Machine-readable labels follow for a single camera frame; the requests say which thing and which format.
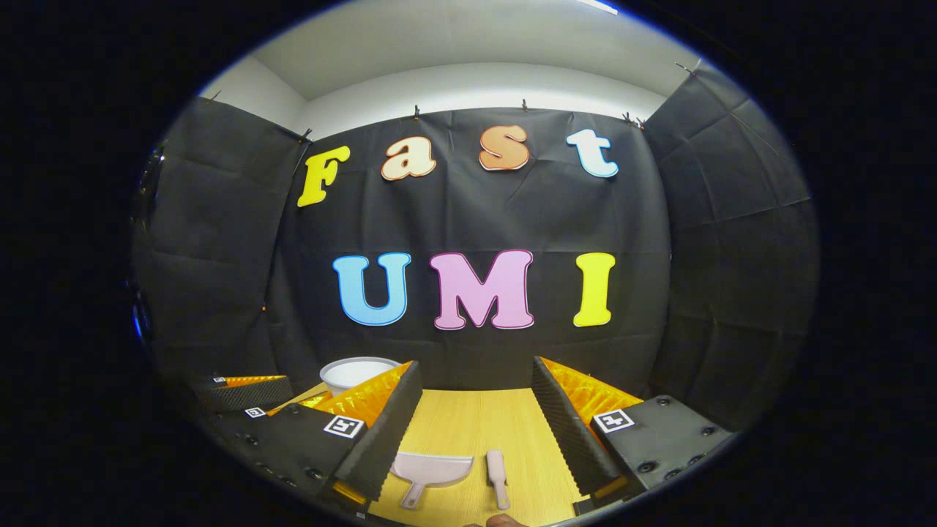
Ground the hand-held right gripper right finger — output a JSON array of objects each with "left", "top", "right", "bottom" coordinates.
[{"left": 529, "top": 355, "right": 736, "bottom": 517}]

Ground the white ribbed garbage bin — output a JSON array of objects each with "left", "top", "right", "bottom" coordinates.
[{"left": 320, "top": 356, "right": 402, "bottom": 397}]

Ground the small mauve broom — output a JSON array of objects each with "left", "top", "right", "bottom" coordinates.
[{"left": 486, "top": 449, "right": 512, "bottom": 512}]

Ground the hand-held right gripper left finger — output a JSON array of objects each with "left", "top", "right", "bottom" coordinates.
[{"left": 236, "top": 359, "right": 425, "bottom": 509}]

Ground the wooden desktop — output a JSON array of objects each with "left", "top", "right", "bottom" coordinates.
[{"left": 267, "top": 381, "right": 586, "bottom": 527}]

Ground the mauve plastic dustpan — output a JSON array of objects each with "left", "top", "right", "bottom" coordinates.
[{"left": 390, "top": 452, "right": 475, "bottom": 510}]

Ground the row of black cloth clips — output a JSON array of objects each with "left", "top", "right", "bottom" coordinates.
[{"left": 209, "top": 62, "right": 700, "bottom": 143}]

